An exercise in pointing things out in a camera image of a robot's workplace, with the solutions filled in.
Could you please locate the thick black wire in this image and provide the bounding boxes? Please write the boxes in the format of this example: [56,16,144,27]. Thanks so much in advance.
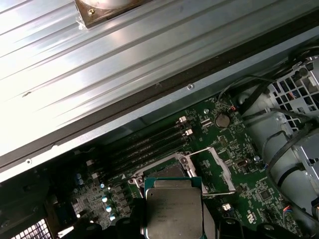
[264,117,319,180]

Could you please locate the silver CPU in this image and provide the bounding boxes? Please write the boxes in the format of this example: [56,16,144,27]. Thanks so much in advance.
[144,177,205,239]

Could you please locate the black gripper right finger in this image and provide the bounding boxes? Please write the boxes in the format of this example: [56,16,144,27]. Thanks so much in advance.
[203,208,276,239]

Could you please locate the round coin battery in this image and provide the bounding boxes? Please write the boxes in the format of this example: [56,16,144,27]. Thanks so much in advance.
[215,114,231,129]

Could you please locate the RAM slot with white clips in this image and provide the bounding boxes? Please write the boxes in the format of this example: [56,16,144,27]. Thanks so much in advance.
[91,128,194,179]
[86,116,188,167]

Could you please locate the flat black wire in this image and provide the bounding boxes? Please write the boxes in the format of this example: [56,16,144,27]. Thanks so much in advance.
[238,81,270,116]

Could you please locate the green motherboard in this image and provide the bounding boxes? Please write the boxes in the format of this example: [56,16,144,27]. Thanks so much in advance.
[67,97,310,239]

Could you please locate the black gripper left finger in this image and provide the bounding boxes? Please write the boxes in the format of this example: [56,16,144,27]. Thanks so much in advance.
[84,197,148,239]

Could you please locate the metal socket cover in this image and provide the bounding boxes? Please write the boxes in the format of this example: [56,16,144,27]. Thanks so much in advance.
[185,146,237,196]

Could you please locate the RAM slot with black clips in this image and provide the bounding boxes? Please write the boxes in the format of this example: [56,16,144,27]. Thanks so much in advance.
[89,122,190,173]
[96,135,196,185]

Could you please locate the metal disk bay cage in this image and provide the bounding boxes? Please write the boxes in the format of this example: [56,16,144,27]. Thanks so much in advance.
[236,57,319,225]

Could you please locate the black PC case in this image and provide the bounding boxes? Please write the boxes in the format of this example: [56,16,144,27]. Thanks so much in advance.
[0,21,319,239]

